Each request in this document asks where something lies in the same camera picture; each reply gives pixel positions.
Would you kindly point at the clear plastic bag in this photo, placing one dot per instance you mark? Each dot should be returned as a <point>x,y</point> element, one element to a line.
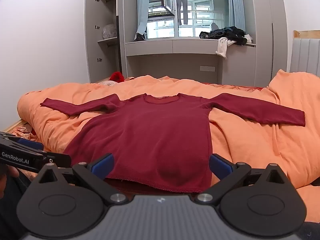
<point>109,31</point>

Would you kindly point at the white garment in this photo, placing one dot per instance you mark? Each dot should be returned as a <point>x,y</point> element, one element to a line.
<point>222,47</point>

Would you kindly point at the orange duvet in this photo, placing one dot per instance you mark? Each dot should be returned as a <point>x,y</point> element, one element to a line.
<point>250,145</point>

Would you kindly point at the hanging dark pants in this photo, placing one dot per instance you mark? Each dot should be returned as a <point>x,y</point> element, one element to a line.
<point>183,7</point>

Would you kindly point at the white wall plate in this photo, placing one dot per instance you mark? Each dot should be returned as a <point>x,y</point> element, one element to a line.
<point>207,68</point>

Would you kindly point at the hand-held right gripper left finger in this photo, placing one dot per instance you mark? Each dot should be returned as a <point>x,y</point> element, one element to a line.
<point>105,165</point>

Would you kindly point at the pile of dark clothes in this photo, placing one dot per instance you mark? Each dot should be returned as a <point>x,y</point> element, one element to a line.
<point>225,33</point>

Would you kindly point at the blue curtain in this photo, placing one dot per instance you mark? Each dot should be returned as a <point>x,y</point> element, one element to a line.
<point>142,7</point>
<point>237,2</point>

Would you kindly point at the red plush item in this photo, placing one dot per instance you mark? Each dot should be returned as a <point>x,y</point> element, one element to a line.
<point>117,76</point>

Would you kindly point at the maroon long-sleeve shirt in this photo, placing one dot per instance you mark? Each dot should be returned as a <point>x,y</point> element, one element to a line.
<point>155,135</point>

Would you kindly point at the pale floral cloth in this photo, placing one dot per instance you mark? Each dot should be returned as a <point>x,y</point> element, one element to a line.
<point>106,83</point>

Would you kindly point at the grey window bench cabinet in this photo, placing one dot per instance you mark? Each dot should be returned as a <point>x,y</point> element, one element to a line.
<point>175,55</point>

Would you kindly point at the grey padded headboard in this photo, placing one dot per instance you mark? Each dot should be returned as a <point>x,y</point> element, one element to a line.
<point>305,52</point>

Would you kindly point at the grey tall wardrobe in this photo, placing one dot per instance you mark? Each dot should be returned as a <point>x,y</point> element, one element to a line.
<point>267,30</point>

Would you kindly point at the person's left hand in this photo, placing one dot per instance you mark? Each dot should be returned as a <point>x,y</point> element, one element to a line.
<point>10,172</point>

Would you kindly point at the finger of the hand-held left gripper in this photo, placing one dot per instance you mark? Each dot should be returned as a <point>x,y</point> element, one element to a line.
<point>58,159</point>
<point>30,144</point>

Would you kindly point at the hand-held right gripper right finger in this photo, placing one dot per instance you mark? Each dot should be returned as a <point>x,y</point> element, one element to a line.
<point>220,166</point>

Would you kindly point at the window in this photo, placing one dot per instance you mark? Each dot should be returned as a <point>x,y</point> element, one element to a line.
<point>190,7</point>

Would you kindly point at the grey open wardrobe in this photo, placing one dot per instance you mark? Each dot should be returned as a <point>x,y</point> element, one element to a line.
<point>110,55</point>

